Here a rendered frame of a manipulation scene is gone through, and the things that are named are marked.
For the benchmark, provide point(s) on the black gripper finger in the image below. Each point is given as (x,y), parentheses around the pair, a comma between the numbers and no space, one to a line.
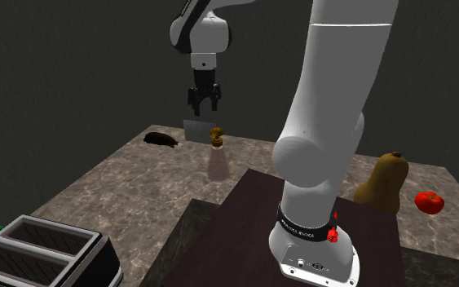
(195,107)
(214,103)

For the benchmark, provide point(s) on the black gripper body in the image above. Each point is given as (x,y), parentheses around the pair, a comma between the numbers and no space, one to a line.
(204,81)

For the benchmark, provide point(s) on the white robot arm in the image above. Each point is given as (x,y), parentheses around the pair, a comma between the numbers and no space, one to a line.
(324,119)

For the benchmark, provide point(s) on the grey flat square box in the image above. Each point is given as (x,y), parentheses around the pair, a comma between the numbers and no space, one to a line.
(197,130)

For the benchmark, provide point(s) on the dark brown eggplant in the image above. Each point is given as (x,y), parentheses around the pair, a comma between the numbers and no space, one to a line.
(159,139)

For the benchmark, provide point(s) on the pink spray bottle brown top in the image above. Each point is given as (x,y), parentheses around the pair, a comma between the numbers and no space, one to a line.
(217,159)

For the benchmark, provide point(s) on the dark brown robot stand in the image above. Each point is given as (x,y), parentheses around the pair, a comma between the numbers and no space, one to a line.
(237,238)

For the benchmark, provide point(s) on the tan butternut squash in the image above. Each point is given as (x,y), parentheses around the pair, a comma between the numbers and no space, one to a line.
(386,183)

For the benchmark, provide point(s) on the black silver two-slot toaster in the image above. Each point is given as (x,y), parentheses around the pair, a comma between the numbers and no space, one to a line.
(42,254)

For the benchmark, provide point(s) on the red tomato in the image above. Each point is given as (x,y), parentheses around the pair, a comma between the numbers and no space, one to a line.
(429,202)

